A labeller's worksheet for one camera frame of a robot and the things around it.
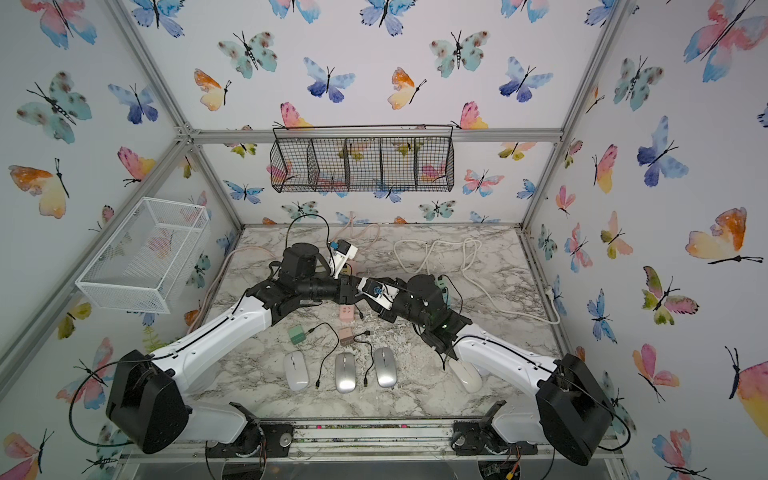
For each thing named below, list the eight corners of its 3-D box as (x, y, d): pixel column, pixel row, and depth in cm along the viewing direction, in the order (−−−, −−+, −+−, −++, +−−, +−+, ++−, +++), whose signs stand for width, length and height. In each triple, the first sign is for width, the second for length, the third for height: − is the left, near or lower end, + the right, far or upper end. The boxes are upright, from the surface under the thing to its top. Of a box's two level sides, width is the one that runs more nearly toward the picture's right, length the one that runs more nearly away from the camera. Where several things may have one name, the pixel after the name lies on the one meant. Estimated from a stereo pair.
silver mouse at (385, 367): (373, 387, 84) (373, 385, 82) (375, 350, 91) (374, 347, 89) (396, 387, 84) (396, 385, 82) (396, 350, 91) (396, 347, 89)
